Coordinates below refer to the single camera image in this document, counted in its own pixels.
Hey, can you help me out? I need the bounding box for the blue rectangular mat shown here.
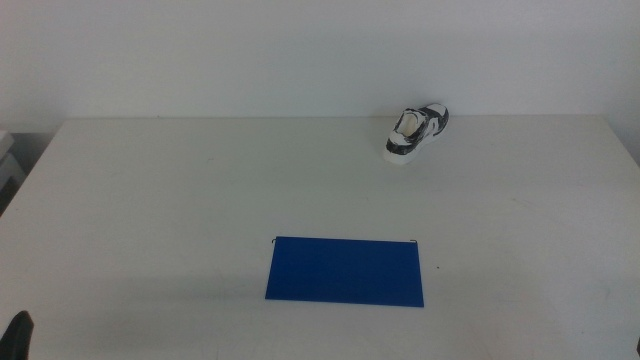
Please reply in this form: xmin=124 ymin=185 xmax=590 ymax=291
xmin=264 ymin=236 xmax=425 ymax=309

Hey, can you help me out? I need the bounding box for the black and white sneaker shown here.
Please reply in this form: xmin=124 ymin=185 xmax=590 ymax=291
xmin=382 ymin=103 xmax=450 ymax=165

